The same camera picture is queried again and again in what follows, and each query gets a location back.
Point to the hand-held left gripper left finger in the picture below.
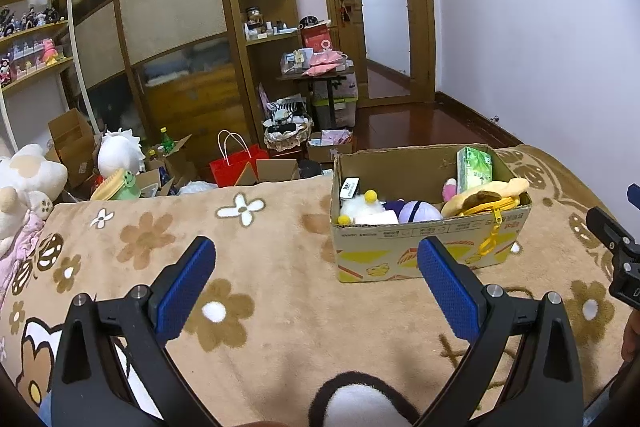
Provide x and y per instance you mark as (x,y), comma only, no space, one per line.
(185,289)

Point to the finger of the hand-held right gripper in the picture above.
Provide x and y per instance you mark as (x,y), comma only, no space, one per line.
(635,197)
(612,232)

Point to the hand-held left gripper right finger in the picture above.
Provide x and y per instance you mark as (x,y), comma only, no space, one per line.
(450,289)

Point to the purple round plush toy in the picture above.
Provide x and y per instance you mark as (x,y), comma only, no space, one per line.
(420,212)

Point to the yellow dog plush pouch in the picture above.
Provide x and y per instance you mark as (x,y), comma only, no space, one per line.
(480,198)

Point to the pink plush toy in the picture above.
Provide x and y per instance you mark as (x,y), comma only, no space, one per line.
(449,191)

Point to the green tissue packet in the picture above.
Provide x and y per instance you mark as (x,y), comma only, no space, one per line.
(474,169)

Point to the white fluffy plush toy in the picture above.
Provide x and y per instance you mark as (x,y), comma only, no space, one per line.
(357,207)

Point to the person's right hand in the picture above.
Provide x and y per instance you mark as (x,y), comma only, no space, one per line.
(632,337)

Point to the beige floral blanket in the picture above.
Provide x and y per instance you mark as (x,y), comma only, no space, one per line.
(280,307)

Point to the pale cream plush toy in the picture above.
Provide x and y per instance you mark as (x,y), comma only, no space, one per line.
(377,218)

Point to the green frog toy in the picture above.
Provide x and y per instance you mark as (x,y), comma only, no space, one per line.
(122,187)

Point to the brown cardboard box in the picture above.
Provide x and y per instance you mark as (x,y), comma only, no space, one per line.
(72,142)
(277,171)
(177,164)

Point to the red paper bag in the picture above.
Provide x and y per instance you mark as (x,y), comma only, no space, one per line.
(235,172)

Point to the black white card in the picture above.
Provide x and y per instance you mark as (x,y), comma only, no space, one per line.
(350,188)

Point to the green glass bottle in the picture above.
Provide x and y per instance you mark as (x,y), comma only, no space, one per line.
(167,141)

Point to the white-haired round plush doll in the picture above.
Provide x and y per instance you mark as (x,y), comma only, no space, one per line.
(117,154)

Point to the pink bedding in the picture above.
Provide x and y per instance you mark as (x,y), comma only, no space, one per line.
(17,247)

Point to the lace-trimmed wicker basket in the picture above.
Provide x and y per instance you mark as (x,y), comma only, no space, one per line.
(290,138)

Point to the cardboard box with pink packets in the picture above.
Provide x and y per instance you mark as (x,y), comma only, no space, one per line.
(330,149)

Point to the large white cat plush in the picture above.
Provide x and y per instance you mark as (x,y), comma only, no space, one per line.
(30,172)

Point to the zebra striped plush toy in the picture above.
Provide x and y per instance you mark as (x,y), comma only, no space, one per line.
(282,109)

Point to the clear storage bin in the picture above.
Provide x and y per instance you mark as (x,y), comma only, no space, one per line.
(342,107)

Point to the small dark table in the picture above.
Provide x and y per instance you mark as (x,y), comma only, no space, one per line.
(320,79)

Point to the pink cloth bag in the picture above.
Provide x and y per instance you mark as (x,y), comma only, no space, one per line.
(325,64)

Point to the wooden wardrobe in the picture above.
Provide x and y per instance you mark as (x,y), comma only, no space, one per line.
(165,7)

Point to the red box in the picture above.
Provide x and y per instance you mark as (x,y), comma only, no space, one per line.
(316,38)

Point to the toy display shelf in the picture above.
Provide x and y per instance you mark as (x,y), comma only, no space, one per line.
(35,32)

